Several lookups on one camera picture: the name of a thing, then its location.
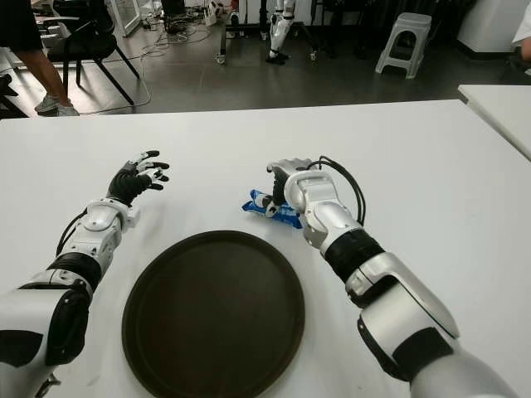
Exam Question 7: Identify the left robot hand black silver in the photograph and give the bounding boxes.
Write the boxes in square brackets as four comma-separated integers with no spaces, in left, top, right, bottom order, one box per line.
[105,149,171,207]

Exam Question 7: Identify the right robot hand black silver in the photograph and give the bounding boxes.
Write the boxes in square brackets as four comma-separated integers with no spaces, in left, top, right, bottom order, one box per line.
[265,158,314,219]

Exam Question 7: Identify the blue Oreo cookie pack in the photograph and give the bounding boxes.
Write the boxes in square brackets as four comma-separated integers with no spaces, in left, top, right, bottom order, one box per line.
[241,188,306,231]

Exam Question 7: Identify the round dark brown tray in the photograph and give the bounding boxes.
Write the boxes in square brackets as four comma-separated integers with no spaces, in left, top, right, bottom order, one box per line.
[121,230,307,398]

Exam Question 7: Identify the black chair at edge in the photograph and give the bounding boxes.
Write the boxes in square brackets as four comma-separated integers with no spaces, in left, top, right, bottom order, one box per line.
[0,74,30,119]

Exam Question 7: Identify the white framed panel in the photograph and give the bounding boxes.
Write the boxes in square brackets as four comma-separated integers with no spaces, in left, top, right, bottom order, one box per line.
[110,0,146,38]

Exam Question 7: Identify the white humanoid robot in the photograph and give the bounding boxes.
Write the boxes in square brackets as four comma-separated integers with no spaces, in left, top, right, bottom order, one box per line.
[265,0,298,65]

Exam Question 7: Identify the standing person black shorts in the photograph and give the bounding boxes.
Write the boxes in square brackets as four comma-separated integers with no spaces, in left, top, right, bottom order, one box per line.
[0,0,80,117]

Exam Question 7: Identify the grey plastic stool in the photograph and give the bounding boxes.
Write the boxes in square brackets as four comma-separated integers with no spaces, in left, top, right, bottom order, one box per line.
[375,12,432,80]

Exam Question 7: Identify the white neighbouring table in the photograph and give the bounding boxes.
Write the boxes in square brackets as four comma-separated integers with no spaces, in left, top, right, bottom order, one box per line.
[457,84,531,163]

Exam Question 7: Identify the white cabinet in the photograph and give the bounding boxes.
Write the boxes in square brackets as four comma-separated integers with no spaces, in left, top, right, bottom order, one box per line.
[455,0,528,54]

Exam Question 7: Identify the seated person white shirt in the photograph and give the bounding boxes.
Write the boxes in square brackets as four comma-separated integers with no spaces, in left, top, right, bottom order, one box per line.
[508,16,531,75]

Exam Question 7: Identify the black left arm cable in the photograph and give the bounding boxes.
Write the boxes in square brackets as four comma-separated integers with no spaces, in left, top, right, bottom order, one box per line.
[56,209,90,256]

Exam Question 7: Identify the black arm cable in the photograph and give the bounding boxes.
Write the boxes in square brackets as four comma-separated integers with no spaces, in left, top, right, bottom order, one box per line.
[56,209,90,256]
[318,155,368,227]

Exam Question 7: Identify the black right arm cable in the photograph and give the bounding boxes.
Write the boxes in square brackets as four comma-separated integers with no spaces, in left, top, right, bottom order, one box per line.
[318,155,368,227]

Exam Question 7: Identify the white floor cable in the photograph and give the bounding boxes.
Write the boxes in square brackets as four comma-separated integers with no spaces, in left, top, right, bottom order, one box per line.
[80,32,171,114]

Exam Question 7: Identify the black wheeled frame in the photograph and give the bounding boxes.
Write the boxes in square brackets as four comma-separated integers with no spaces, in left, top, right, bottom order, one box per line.
[214,0,320,66]

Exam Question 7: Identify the tangle of floor cables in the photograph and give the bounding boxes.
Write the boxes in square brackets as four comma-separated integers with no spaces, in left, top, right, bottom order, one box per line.
[140,6,227,59]

